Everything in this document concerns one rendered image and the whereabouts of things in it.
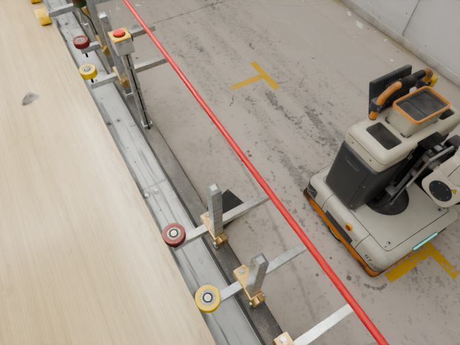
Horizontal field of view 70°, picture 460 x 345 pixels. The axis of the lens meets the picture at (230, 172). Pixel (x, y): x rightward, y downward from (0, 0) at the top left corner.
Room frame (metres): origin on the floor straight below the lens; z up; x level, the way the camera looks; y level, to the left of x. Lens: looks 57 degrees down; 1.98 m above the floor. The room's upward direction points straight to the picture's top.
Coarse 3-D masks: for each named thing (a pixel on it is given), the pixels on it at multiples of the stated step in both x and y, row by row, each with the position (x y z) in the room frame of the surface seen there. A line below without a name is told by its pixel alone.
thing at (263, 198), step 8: (264, 192) 0.67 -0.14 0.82; (256, 200) 0.63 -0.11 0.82; (264, 200) 0.63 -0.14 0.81; (240, 208) 0.59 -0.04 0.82; (248, 208) 0.60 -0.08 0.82; (224, 216) 0.56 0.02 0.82; (232, 216) 0.56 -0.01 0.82; (224, 224) 0.54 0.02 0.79; (192, 232) 0.49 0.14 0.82; (200, 232) 0.49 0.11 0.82; (192, 240) 0.47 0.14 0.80; (176, 248) 0.43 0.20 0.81
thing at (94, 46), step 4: (152, 24) 1.76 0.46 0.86; (140, 28) 1.72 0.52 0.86; (152, 28) 1.73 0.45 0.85; (132, 32) 1.68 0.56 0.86; (136, 32) 1.69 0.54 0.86; (140, 32) 1.70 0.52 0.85; (144, 32) 1.71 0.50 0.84; (136, 36) 1.68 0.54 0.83; (92, 44) 1.56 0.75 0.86; (96, 44) 1.57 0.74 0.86; (88, 48) 1.54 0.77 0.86; (92, 48) 1.55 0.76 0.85; (96, 48) 1.56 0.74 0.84; (100, 48) 1.57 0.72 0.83; (84, 52) 1.53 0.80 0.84; (88, 52) 1.54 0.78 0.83
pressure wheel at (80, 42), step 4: (76, 36) 1.57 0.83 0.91; (80, 36) 1.57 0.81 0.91; (84, 36) 1.57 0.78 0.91; (76, 40) 1.54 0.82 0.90; (80, 40) 1.54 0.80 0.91; (84, 40) 1.53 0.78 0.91; (88, 40) 1.55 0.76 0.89; (76, 44) 1.51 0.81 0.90; (80, 44) 1.51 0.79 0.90; (84, 44) 1.52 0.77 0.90; (88, 44) 1.54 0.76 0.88; (76, 48) 1.51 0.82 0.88; (80, 48) 1.51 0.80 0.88; (84, 48) 1.51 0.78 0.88
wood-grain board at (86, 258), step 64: (0, 0) 1.93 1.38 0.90; (0, 64) 1.35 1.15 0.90; (64, 64) 1.35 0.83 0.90; (0, 128) 0.93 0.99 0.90; (64, 128) 0.93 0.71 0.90; (0, 192) 0.61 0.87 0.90; (64, 192) 0.61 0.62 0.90; (128, 192) 0.62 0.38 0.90; (0, 256) 0.37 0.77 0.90; (64, 256) 0.37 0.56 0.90; (128, 256) 0.37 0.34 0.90; (0, 320) 0.17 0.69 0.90; (64, 320) 0.17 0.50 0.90; (128, 320) 0.17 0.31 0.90; (192, 320) 0.17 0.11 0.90
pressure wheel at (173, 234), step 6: (168, 228) 0.47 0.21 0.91; (174, 228) 0.47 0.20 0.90; (180, 228) 0.47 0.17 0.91; (162, 234) 0.45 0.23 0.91; (168, 234) 0.45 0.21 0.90; (174, 234) 0.44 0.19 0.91; (180, 234) 0.45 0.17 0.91; (168, 240) 0.42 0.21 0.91; (174, 240) 0.42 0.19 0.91; (180, 240) 0.42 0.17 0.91; (174, 246) 0.41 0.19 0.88
